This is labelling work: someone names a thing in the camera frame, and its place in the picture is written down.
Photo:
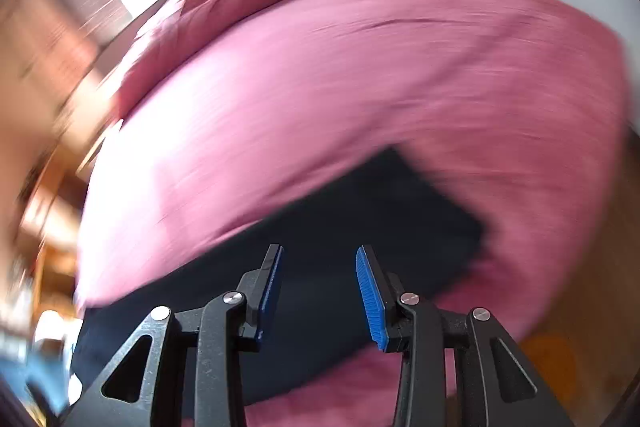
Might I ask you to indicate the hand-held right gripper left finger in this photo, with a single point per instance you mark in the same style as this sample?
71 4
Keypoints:
270 294

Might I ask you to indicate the black pants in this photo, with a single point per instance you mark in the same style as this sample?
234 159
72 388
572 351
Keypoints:
325 217

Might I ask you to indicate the pink bed sheet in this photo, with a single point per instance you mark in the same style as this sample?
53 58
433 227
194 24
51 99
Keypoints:
350 82

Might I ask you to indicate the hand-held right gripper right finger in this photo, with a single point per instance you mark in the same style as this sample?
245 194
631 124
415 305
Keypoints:
369 294

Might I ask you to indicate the round wooden stool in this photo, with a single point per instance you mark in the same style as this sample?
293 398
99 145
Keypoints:
547 359

